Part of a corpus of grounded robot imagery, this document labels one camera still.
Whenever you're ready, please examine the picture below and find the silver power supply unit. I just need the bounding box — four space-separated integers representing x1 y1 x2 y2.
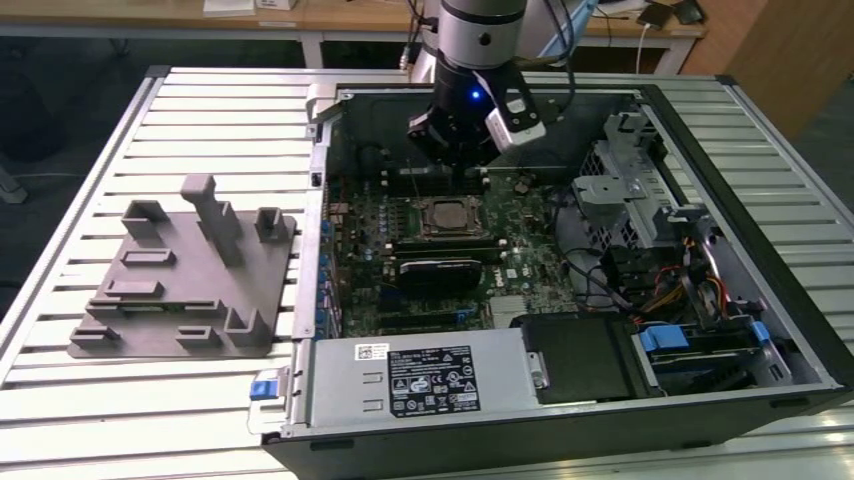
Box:
303 339 539 429

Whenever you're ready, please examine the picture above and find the silver chipset heatsink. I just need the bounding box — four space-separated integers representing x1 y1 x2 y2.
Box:
489 294 535 321

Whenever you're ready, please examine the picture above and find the grey parts rack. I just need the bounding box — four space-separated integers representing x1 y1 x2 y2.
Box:
65 173 300 360

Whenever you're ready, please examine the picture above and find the black power adapter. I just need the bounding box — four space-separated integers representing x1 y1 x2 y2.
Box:
635 2 675 29

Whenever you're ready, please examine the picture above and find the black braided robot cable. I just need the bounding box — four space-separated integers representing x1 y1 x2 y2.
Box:
543 0 579 124

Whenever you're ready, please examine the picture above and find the white black-faced wrist camera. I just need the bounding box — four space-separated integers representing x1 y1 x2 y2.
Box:
484 97 548 151

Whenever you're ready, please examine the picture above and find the black plastic shroud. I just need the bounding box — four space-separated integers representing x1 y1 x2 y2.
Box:
519 317 659 405

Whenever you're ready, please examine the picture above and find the metal drive cage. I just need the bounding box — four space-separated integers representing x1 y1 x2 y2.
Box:
569 112 675 251

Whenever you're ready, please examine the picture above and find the blue disk carrier handle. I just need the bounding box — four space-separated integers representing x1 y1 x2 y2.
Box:
636 324 690 360

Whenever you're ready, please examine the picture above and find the black wire bundle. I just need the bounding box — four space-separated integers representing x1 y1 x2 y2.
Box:
559 247 641 314

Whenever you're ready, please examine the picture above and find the wooden desk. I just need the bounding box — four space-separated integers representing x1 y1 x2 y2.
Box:
0 0 708 69

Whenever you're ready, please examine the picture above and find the green motherboard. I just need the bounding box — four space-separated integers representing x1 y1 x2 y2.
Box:
321 169 592 339

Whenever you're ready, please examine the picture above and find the black expansion slot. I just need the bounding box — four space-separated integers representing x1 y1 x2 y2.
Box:
376 310 459 335

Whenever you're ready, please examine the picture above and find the coloured wire bundle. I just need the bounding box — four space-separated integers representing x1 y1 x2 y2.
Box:
639 264 728 321

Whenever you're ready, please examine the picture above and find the white charger cable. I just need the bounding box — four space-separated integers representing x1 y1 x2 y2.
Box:
635 22 652 75

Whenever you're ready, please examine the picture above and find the black cable with silver plug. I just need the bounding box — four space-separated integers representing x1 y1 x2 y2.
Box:
397 0 429 69

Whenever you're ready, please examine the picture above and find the black PC case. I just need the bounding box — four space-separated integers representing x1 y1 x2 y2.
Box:
257 74 854 480

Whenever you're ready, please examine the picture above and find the black graphics card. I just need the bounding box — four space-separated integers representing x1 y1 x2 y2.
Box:
397 257 483 301

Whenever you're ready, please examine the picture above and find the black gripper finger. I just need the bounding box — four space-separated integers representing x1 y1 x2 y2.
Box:
461 149 501 195
407 114 464 195

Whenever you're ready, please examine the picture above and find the wooden cabinet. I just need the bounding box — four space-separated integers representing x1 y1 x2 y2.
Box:
683 0 854 146

